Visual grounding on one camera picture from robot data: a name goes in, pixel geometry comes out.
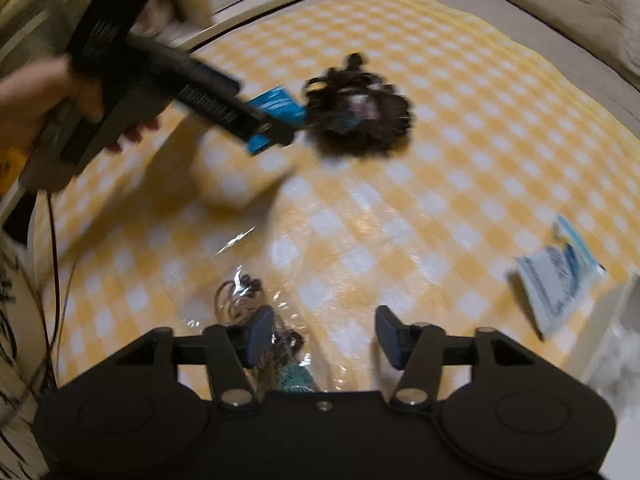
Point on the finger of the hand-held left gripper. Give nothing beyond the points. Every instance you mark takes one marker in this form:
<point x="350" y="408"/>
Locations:
<point x="225" y="105"/>

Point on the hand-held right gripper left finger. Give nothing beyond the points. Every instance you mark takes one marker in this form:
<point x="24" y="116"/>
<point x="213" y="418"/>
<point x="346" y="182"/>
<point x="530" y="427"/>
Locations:
<point x="260" y="332"/>

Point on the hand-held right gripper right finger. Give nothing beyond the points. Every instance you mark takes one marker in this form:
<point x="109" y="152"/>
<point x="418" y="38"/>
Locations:
<point x="392" y="340"/>

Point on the dark brown yarn scrunchie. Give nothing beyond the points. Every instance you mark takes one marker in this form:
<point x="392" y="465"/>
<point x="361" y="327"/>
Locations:
<point x="370" y="130"/>

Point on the white shallow box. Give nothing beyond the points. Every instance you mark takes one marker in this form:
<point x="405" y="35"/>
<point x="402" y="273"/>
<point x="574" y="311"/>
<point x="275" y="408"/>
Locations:
<point x="612" y="305"/>

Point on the person's left hand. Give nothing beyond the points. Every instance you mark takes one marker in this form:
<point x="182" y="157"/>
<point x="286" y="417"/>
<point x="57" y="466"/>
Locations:
<point x="40" y="97"/>

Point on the yellow checkered mat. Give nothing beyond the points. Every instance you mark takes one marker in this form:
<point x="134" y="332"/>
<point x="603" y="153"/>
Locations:
<point x="425" y="220"/>

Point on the white and blue packet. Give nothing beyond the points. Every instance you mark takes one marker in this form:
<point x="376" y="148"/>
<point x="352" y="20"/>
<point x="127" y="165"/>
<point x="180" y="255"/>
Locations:
<point x="550" y="280"/>

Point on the patterned cloth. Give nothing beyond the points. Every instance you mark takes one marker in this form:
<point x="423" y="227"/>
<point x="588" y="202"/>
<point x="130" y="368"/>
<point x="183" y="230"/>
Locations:
<point x="10" y="360"/>

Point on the folded beige mattress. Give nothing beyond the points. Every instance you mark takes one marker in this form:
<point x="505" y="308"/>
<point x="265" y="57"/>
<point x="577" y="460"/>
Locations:
<point x="585" y="15"/>

